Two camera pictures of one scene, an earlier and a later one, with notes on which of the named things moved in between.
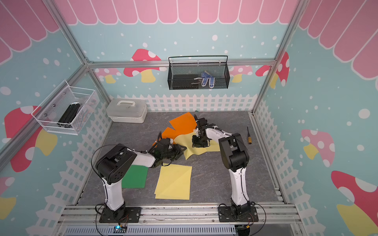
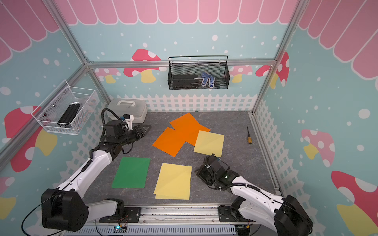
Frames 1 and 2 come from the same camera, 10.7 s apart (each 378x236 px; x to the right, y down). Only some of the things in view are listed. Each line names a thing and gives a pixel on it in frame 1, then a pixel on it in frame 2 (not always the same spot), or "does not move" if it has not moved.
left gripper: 178,151 -> 142,132
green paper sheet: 136,177 does not move
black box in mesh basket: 185,81 does not move
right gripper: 195,144 -> 201,170
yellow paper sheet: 174,182 does not move
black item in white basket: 68,115 does not move
